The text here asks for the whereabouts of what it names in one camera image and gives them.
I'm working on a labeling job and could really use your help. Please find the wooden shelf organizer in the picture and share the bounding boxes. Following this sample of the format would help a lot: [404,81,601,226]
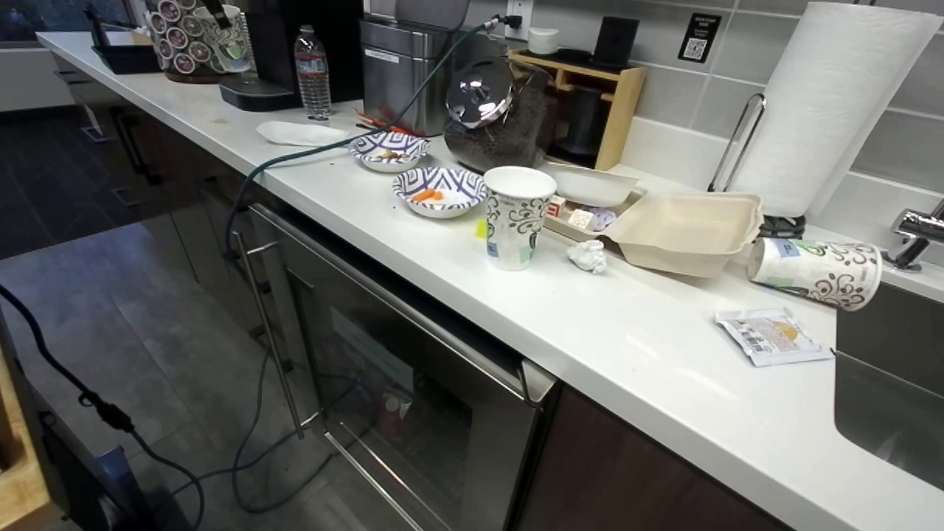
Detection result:
[508,49,646,170]

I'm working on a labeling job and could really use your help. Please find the small snack packet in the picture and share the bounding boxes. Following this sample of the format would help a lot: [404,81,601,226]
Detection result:
[715,307,830,369]

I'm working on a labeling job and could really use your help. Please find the beige takeout clamshell container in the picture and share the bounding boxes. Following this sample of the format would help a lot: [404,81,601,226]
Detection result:
[604,192,765,277]

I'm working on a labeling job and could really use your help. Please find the crumpled white napkin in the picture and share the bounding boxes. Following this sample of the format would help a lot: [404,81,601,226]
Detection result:
[567,239,607,274]

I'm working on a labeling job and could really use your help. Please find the stainless under-counter oven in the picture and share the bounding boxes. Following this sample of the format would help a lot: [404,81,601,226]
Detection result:
[234,202,556,531]

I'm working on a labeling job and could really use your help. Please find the chrome sink faucet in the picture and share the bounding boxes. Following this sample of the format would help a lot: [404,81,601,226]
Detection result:
[885,201,944,268]

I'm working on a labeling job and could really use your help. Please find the stainless steel box appliance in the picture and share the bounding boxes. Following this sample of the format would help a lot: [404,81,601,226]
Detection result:
[361,16,451,136]

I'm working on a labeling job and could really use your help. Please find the white paper towel roll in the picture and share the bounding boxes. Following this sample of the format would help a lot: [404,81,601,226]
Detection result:
[728,2,941,214]

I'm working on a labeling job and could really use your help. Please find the tipped patterned paper cup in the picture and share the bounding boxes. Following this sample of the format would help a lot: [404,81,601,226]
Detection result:
[746,239,882,313]

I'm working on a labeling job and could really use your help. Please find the white wall power outlet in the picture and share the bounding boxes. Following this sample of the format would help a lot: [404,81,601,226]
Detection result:
[505,0,535,37]

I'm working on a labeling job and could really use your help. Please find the white plate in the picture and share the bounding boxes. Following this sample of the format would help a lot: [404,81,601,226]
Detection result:
[256,121,346,148]

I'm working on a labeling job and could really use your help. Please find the black wire pod carousel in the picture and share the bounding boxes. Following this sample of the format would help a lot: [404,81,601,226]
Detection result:
[144,0,253,81]

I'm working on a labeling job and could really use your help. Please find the blue patterned bowl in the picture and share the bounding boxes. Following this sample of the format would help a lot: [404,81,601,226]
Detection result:
[395,165,485,217]
[351,131,427,174]

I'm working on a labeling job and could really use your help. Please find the silver Keurig coffee maker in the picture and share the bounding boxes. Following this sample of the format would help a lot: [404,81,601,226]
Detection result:
[218,0,367,112]

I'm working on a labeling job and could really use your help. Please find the blue patterned bowl right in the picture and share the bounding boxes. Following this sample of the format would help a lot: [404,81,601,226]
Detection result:
[395,165,485,217]

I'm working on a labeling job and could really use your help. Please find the blue patterned bowl left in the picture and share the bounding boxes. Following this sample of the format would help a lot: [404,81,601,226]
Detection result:
[351,131,427,174]

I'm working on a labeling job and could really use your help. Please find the clear plastic water bottle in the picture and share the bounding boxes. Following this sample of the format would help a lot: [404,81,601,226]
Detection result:
[296,22,330,121]

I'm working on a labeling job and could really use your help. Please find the black floor cable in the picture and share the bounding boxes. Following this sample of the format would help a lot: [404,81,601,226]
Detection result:
[0,282,337,531]

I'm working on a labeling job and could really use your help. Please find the dark teal power cable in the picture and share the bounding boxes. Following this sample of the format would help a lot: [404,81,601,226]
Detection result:
[221,13,514,263]

